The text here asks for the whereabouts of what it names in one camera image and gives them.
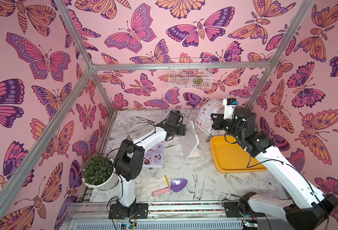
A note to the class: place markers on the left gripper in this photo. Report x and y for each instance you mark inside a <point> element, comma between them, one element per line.
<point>182,128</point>

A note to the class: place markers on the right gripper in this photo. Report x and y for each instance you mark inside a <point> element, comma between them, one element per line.
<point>216,123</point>

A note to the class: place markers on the new dish-list menu sheet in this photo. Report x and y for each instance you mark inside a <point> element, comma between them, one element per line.
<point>203,120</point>

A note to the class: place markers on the clear acrylic menu holder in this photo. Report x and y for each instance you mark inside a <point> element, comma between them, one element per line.
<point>189,142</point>

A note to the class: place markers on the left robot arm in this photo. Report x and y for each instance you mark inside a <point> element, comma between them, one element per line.
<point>129,160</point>

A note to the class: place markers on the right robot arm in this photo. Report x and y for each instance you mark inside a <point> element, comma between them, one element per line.
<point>307,208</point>

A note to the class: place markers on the yellow plastic tray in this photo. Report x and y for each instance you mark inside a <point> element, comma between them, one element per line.
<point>231,158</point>

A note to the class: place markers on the green item in basket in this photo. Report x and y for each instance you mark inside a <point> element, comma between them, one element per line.
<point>197,82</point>

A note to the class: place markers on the white work glove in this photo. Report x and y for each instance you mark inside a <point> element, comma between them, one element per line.
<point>144,187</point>

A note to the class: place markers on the potted green plant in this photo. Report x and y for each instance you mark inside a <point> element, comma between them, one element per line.
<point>98,172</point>

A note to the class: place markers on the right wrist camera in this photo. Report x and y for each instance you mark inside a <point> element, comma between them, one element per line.
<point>230,105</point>

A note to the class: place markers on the white wire basket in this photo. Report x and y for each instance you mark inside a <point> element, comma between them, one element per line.
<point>181,74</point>

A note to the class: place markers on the purple trowel pink handle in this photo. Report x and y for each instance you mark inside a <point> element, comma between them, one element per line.
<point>176,185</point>

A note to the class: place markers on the aluminium mounting rail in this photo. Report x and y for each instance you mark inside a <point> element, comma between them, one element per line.
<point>207,215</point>

